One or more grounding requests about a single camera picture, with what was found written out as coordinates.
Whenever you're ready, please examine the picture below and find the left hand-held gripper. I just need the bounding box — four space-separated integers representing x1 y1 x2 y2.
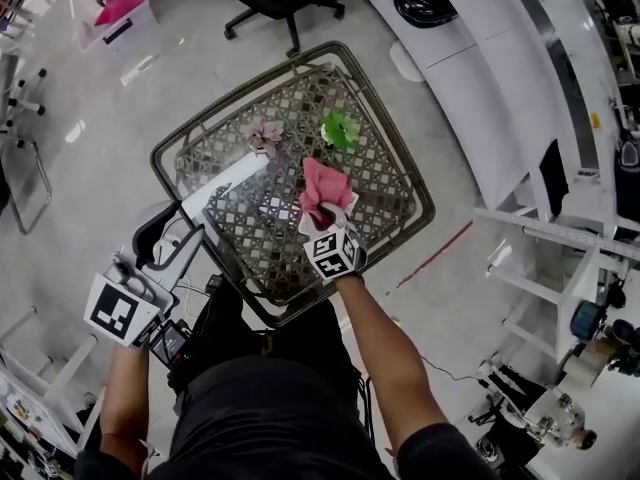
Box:
82 198 207 348

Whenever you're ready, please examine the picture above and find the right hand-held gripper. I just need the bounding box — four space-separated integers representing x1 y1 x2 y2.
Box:
297 202 370 283

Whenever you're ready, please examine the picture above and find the pink cloth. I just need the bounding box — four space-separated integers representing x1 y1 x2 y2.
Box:
298 156 354 232

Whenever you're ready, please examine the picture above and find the person's right forearm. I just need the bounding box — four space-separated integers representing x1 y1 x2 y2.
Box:
337 272 451 462

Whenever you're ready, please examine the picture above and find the person's left forearm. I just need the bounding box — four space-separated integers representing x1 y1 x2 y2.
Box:
98 340 151 454

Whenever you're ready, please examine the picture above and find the woven rattan glass table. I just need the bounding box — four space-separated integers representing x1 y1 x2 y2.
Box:
149 40 436 329

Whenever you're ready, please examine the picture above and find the black screen device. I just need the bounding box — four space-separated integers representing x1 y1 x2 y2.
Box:
148 317 194 367

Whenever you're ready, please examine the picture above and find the green potted plant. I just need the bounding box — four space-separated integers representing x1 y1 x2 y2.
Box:
318 109 361 150

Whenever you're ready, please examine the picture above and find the pink-leaved potted plant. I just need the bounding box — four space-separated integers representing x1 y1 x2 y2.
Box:
246 120 286 158

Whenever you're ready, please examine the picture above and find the white floor disc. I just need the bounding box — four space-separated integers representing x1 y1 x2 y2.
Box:
388 41 426 83

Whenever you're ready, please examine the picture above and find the white low shelf unit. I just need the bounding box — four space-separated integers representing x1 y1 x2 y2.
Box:
0 307 109 480

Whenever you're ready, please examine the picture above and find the person's clothed body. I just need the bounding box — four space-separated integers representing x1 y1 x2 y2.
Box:
74 287 511 480

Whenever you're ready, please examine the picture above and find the white swivel chair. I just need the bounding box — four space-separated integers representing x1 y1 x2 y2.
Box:
0 52 49 149

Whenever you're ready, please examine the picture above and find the white curved counter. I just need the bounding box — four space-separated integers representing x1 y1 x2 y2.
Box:
349 0 640 229

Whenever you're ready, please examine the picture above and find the translucent white storage box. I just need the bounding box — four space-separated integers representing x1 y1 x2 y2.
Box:
69 0 159 64

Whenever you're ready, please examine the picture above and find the pink cushion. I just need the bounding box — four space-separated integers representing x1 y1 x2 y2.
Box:
94 0 139 27

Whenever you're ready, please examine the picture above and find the black metal-frame chair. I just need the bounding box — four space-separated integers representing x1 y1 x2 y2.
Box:
0 137 54 237

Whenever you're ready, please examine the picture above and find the white desk frame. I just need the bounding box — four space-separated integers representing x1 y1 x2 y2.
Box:
474 202 640 369

